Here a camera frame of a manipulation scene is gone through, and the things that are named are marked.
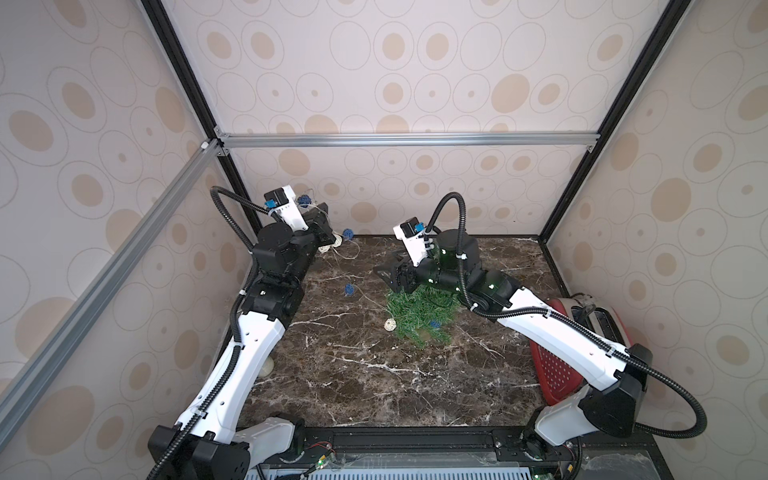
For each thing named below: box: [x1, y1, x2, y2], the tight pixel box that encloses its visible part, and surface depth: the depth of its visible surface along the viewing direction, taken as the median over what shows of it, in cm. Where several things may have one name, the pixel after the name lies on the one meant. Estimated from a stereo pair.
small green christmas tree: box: [386, 285, 461, 349], surface depth 75 cm
